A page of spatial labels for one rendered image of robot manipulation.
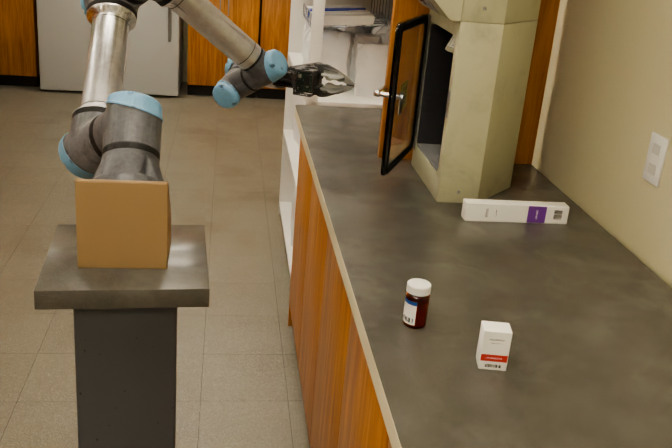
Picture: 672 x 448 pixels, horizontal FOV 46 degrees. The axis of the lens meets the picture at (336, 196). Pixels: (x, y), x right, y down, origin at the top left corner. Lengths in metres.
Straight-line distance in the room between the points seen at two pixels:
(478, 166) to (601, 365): 0.79
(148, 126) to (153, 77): 5.30
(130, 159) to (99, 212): 0.12
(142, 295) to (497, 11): 1.08
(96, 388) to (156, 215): 0.39
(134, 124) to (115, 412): 0.60
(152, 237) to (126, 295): 0.13
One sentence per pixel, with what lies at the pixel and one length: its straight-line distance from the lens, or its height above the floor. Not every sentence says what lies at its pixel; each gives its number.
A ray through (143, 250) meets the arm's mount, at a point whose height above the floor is 0.98.
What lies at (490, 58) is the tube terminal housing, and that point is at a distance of 2.02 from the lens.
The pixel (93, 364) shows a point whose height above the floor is 0.74.
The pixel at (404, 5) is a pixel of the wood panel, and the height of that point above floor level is 1.40.
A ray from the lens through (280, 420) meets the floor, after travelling 2.79.
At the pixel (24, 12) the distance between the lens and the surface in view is 7.17.
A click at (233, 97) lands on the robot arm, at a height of 1.16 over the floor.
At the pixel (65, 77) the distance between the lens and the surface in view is 7.06.
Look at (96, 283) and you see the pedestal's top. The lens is 1.57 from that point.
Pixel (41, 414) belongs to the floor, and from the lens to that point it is 2.87.
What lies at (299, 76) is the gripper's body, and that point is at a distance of 2.12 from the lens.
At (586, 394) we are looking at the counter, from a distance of 1.37.
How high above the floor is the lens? 1.64
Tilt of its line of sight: 20 degrees down
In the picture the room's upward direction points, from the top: 5 degrees clockwise
